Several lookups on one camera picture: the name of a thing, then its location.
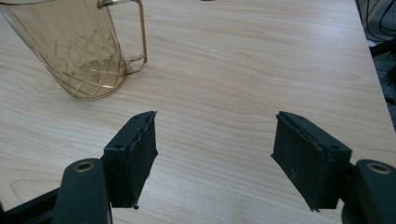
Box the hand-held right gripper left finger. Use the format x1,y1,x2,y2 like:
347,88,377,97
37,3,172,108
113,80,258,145
102,110,159,209

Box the amber transparent plastic pitcher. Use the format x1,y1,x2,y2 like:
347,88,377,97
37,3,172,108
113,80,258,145
0,0,149,101

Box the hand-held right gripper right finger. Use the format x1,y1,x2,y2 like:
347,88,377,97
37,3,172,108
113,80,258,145
271,110,353,212

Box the black cables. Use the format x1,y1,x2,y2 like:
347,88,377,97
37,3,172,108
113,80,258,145
355,0,396,43

